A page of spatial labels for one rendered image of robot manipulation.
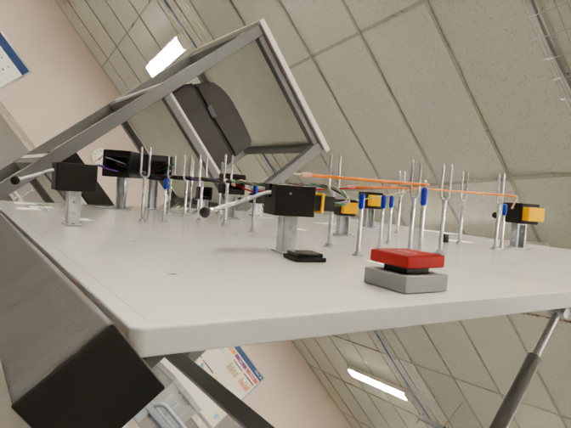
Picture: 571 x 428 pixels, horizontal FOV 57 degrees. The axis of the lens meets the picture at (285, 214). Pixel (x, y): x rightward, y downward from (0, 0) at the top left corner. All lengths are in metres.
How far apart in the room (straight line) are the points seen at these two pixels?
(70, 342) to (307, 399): 9.87
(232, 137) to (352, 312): 1.44
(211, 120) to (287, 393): 8.43
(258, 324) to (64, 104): 8.07
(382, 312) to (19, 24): 8.31
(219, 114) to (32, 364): 1.50
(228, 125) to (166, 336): 1.50
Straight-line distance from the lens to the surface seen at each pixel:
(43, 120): 8.30
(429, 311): 0.46
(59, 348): 0.33
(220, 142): 1.78
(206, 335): 0.34
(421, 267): 0.49
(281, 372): 9.73
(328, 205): 0.70
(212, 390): 1.30
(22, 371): 0.34
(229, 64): 2.09
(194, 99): 1.74
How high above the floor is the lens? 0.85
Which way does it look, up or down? 23 degrees up
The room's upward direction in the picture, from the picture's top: 50 degrees clockwise
